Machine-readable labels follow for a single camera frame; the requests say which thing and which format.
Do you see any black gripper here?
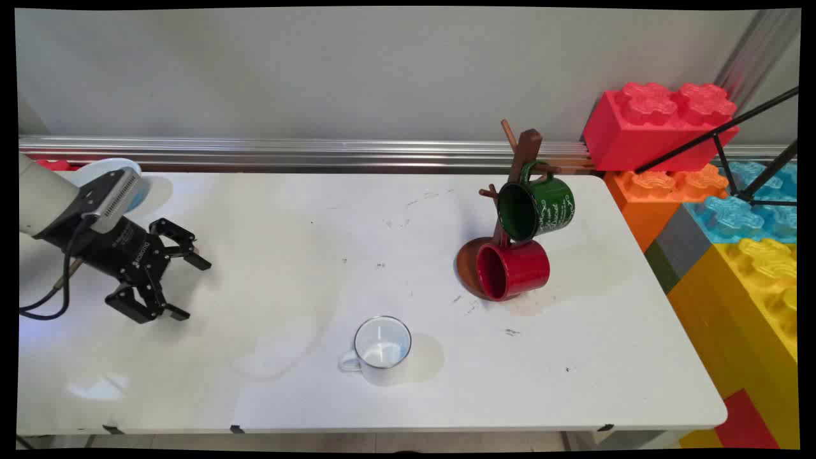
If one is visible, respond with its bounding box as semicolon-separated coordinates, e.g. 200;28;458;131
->
35;215;212;324

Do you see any green mug white lettering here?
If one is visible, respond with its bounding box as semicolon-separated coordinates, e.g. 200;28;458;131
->
497;159;576;243

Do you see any blue bowl white inside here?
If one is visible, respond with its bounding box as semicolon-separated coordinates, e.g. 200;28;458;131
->
76;157;150;214

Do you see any white enamel mug dark rim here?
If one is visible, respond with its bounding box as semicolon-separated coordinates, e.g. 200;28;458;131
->
338;316;412;388

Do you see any red mug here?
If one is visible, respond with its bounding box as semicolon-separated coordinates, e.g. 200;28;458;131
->
476;239;551;302

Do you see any brown wooden mug tree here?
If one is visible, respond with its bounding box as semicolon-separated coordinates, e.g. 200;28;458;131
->
456;119;562;300

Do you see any big orange toy brick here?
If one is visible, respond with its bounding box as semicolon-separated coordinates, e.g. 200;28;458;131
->
604;164;731;253

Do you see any big red toy brick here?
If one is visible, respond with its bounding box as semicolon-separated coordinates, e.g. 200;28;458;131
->
582;82;740;173

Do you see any dark green toy brick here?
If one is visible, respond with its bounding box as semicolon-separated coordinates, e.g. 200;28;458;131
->
644;240;681;295

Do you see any large yellow base block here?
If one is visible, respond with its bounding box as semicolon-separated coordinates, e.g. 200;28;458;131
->
666;280;798;448

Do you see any big light blue toy brick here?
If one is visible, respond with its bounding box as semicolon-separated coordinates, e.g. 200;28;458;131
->
657;159;798;281

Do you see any flat red base block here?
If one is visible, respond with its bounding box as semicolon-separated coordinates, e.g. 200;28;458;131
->
714;389;782;450

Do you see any short yellow toy brick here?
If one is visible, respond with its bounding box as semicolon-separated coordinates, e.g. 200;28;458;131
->
685;237;798;329

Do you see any long yellow toy brick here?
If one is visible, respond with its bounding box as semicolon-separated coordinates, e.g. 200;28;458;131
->
717;284;798;409

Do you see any slanted aluminium profile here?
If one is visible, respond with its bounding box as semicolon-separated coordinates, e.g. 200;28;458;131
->
714;9;801;90

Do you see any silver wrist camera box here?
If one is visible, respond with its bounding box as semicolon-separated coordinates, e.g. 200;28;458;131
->
75;168;142;234

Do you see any black gripper cable metal plug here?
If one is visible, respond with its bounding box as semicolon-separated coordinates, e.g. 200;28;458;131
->
19;257;85;313

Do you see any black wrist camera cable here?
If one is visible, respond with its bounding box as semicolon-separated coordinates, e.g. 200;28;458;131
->
19;214;101;321

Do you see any horizontal aluminium rail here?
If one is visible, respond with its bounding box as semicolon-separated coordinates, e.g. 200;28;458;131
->
19;135;798;174

